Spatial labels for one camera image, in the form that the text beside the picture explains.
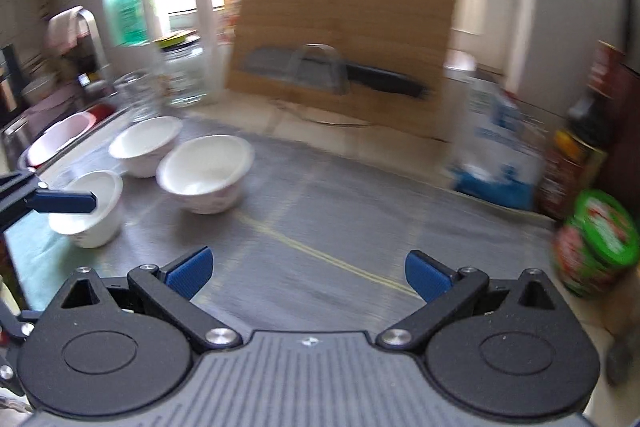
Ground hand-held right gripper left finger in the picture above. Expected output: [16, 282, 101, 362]
[50, 246, 244, 354]

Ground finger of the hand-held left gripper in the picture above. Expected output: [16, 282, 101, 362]
[0, 300, 41, 398]
[0, 170, 98, 234]

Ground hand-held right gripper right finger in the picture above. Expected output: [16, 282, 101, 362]
[376, 249, 571, 351]

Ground white bowl faint floral print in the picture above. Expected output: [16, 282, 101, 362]
[48, 170, 124, 250]

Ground plain white bowl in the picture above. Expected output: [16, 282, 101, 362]
[108, 116, 183, 179]

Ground white bowl pink flowers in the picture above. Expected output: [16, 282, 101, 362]
[156, 135, 256, 215]

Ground white drain basket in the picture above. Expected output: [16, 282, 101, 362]
[25, 113, 94, 168]

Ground steel sink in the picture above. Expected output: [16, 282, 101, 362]
[0, 72, 122, 188]

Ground red basin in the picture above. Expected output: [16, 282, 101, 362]
[25, 103, 114, 170]

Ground grey and teal checked towel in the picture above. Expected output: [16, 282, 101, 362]
[5, 117, 571, 339]

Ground clear drinking glass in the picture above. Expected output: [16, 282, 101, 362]
[116, 71, 164, 122]

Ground white and blue salt bag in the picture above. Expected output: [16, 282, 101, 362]
[445, 64, 549, 210]

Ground metal faucet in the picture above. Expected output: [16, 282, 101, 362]
[75, 7, 114, 84]

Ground pink cloth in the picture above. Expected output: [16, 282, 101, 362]
[45, 7, 86, 54]

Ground glass jar green lid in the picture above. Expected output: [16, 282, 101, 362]
[152, 31, 210, 106]

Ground sauce jar green lid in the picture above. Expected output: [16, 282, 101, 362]
[550, 189, 640, 299]

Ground dark vinegar bottle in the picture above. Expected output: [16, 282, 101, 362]
[537, 39, 626, 221]

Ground green dish soap bottle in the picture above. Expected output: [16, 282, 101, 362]
[112, 0, 151, 48]

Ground tall plastic wrap roll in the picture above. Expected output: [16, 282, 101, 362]
[191, 0, 224, 104]

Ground wooden cutting board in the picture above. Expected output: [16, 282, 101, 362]
[223, 0, 461, 142]

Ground black handled kitchen knife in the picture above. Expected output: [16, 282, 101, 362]
[242, 46, 434, 99]

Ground metal wire rack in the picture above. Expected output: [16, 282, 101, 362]
[270, 43, 374, 128]

